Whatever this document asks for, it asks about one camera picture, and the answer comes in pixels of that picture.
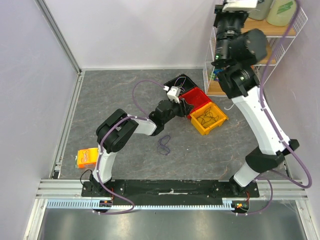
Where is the white wire shelf rack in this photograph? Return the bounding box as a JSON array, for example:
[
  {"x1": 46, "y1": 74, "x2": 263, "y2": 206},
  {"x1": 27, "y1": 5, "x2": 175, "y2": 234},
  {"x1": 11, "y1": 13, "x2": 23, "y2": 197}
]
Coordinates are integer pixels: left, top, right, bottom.
[{"x1": 202, "y1": 9, "x2": 308, "y2": 97}]

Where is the grey green bottle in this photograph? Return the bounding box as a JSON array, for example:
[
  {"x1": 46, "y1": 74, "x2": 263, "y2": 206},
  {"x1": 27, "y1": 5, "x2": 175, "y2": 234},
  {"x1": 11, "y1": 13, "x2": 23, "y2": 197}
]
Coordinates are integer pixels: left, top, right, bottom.
[{"x1": 248, "y1": 0, "x2": 273, "y2": 21}]

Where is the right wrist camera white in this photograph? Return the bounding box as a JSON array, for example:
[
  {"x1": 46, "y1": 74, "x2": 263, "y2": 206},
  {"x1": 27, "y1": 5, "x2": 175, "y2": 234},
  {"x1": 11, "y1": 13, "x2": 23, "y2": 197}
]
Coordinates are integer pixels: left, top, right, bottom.
[{"x1": 222, "y1": 0, "x2": 258, "y2": 12}]

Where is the yellow plastic bin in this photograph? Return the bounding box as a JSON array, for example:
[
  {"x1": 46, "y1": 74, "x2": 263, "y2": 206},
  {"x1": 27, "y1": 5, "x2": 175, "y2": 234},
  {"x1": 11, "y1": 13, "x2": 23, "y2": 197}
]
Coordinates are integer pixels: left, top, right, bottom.
[{"x1": 190, "y1": 102, "x2": 229, "y2": 136}]

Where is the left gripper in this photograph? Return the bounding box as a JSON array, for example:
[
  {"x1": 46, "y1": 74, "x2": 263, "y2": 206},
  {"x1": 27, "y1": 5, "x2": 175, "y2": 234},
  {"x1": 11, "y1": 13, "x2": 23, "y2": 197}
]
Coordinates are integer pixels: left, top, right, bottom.
[{"x1": 162, "y1": 97, "x2": 195, "y2": 125}]

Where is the light green bottle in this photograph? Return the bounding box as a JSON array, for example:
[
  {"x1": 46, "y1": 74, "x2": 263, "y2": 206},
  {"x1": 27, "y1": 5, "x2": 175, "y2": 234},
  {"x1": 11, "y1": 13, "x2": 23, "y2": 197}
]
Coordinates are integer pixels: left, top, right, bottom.
[{"x1": 266, "y1": 0, "x2": 297, "y2": 27}]

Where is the red plastic bin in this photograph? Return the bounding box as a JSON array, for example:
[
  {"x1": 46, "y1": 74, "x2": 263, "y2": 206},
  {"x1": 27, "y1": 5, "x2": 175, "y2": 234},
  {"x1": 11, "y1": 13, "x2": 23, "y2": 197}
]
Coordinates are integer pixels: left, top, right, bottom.
[{"x1": 179, "y1": 87, "x2": 212, "y2": 113}]

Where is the black wire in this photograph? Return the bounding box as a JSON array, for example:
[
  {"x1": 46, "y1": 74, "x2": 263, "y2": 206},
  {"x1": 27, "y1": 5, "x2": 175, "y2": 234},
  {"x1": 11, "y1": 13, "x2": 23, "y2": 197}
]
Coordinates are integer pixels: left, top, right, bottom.
[{"x1": 197, "y1": 107, "x2": 221, "y2": 127}]

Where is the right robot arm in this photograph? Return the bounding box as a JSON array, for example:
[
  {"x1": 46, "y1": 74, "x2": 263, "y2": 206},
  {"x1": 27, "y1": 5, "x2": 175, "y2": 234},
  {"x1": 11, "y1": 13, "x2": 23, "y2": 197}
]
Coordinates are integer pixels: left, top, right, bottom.
[{"x1": 211, "y1": 0, "x2": 300, "y2": 197}]

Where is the black plastic bin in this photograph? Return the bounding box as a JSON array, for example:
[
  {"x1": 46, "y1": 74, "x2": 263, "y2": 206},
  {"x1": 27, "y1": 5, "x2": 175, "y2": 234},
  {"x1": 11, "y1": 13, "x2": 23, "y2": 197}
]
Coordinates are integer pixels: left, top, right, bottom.
[{"x1": 164, "y1": 74, "x2": 198, "y2": 95}]

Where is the blue green box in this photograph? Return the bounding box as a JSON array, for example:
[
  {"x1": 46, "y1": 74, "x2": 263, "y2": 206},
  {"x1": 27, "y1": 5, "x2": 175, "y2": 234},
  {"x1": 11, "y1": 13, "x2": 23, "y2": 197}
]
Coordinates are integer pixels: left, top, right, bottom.
[{"x1": 208, "y1": 69, "x2": 221, "y2": 82}]

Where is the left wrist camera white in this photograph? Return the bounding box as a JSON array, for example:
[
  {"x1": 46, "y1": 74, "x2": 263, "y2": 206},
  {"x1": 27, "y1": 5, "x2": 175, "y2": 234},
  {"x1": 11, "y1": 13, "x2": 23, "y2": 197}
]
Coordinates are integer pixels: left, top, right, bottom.
[{"x1": 163, "y1": 86, "x2": 181, "y2": 104}]

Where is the purple wire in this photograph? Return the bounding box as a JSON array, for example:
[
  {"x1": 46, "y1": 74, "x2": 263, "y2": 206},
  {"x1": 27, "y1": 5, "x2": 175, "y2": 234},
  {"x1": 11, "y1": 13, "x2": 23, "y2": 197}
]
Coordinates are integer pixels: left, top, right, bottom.
[{"x1": 156, "y1": 134, "x2": 172, "y2": 156}]

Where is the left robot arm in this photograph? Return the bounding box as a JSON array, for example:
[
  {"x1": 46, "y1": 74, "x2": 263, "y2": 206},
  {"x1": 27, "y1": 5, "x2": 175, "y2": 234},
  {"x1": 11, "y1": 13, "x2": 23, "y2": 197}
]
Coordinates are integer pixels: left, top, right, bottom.
[{"x1": 81, "y1": 98, "x2": 194, "y2": 197}]

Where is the white slotted cable duct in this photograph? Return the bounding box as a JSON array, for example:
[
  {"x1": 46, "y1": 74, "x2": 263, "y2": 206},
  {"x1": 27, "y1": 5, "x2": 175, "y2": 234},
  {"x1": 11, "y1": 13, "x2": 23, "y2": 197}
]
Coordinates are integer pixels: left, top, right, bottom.
[{"x1": 46, "y1": 199, "x2": 249, "y2": 211}]

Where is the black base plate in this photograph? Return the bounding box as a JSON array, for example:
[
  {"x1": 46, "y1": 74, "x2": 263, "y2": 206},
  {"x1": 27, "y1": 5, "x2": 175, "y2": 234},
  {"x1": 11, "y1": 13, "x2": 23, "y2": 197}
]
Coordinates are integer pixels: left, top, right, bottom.
[{"x1": 81, "y1": 178, "x2": 261, "y2": 203}]

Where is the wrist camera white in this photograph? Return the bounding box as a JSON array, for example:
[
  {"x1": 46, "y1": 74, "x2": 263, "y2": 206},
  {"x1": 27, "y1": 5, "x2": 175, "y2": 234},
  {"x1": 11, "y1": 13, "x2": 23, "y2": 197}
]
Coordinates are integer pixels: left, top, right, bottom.
[
  {"x1": 163, "y1": 86, "x2": 181, "y2": 104},
  {"x1": 222, "y1": 0, "x2": 258, "y2": 12}
]

